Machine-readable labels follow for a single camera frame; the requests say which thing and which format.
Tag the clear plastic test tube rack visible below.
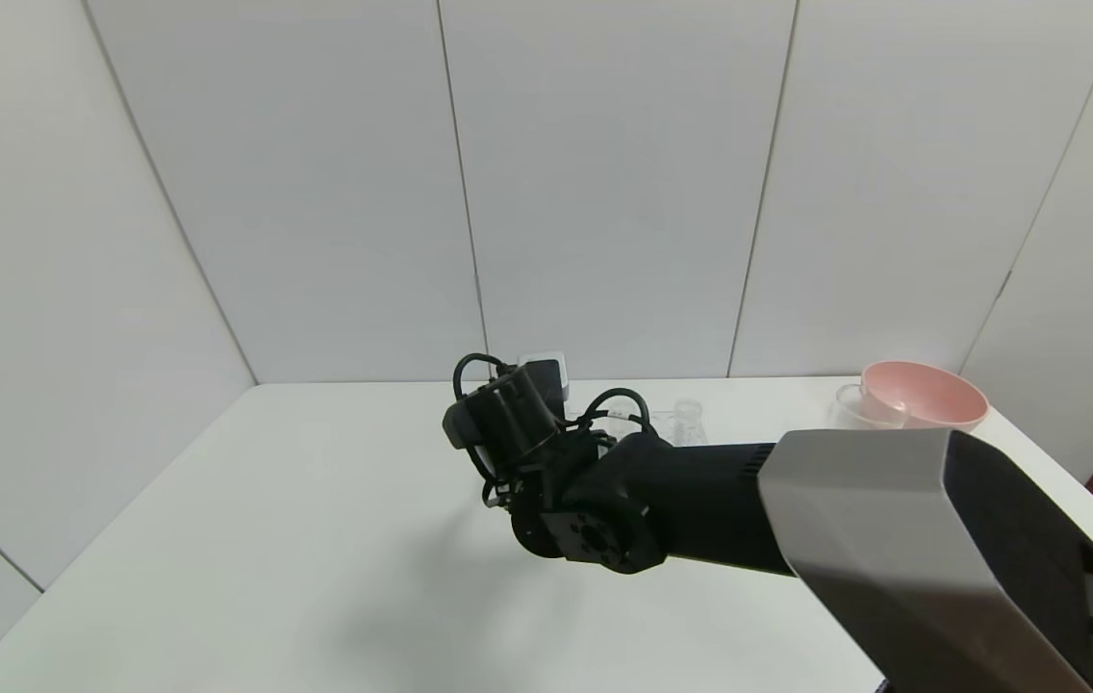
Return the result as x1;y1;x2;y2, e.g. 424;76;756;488
645;411;712;447

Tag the test tube with blue pigment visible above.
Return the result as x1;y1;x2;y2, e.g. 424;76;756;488
673;399;707;447

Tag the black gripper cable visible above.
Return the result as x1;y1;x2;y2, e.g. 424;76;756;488
577;387;654;432

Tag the pink bowl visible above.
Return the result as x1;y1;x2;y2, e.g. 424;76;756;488
860;361;991;433

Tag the clear glass beaker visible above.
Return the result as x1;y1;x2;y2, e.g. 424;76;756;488
832;383;897;430

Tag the black camera cable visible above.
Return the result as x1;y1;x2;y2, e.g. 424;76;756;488
452;352;511;403

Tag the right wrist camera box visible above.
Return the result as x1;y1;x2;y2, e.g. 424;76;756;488
518;352;572;406

